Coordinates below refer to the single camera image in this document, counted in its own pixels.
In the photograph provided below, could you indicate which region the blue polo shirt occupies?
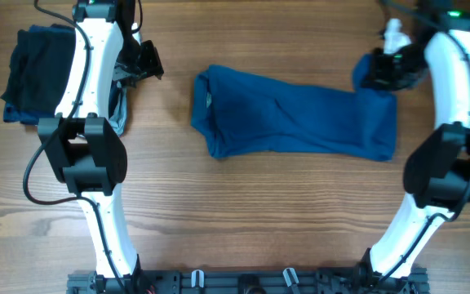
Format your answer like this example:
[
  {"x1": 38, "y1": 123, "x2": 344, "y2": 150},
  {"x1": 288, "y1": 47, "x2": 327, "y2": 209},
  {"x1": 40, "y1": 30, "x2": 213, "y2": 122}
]
[{"x1": 191, "y1": 54, "x2": 397, "y2": 161}]

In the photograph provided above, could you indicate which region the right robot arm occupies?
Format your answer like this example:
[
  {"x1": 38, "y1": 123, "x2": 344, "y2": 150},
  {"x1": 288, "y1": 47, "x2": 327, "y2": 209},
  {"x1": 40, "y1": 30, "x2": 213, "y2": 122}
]
[{"x1": 349, "y1": 1, "x2": 470, "y2": 293}]

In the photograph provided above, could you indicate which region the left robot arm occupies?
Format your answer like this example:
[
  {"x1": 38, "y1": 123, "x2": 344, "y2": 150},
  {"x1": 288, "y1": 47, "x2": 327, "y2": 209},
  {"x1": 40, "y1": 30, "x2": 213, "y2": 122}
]
[{"x1": 36, "y1": 0, "x2": 164, "y2": 293}]

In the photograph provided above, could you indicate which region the black folded garment on top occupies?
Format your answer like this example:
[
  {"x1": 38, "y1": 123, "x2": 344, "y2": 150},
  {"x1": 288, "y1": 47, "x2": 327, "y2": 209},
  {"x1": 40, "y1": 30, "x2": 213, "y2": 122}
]
[{"x1": 0, "y1": 29, "x2": 77, "y2": 115}]

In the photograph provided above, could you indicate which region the navy folded garment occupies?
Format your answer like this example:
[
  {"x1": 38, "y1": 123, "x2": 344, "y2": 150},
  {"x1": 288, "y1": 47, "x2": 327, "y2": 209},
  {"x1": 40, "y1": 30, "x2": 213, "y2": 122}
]
[{"x1": 2, "y1": 23, "x2": 122, "y2": 126}]

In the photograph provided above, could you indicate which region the left black camera cable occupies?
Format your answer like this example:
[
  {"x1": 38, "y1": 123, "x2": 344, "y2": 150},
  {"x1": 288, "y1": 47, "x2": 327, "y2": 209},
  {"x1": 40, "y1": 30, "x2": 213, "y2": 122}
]
[{"x1": 21, "y1": 0, "x2": 144, "y2": 293}]

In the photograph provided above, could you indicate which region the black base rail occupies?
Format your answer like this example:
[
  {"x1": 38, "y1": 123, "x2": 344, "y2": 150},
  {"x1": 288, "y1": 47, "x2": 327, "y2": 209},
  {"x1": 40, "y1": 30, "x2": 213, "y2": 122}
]
[{"x1": 66, "y1": 268, "x2": 431, "y2": 294}]

